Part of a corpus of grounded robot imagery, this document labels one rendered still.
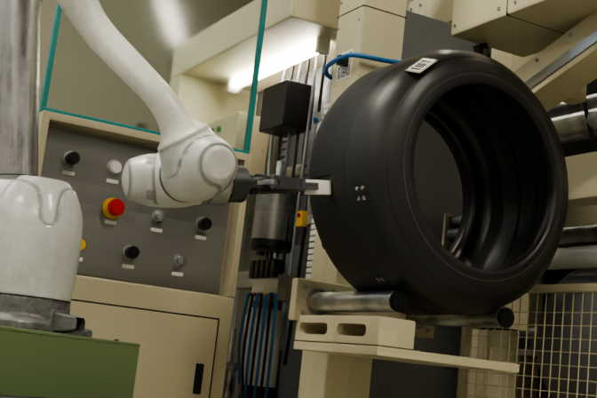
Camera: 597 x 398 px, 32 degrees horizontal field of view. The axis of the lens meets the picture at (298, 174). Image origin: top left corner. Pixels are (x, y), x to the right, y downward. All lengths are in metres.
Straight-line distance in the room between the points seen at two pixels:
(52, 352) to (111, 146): 0.94
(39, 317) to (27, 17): 0.63
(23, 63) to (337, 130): 0.66
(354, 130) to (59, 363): 0.79
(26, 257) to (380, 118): 0.76
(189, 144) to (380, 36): 0.94
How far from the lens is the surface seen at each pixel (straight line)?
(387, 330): 2.14
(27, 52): 2.12
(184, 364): 2.59
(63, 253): 1.85
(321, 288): 2.46
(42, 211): 1.85
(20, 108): 2.09
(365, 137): 2.12
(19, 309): 1.83
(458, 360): 2.25
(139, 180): 1.97
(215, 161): 1.82
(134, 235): 2.60
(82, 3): 2.02
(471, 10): 2.73
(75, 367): 1.80
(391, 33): 2.69
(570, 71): 2.60
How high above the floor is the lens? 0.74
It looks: 11 degrees up
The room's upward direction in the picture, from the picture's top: 6 degrees clockwise
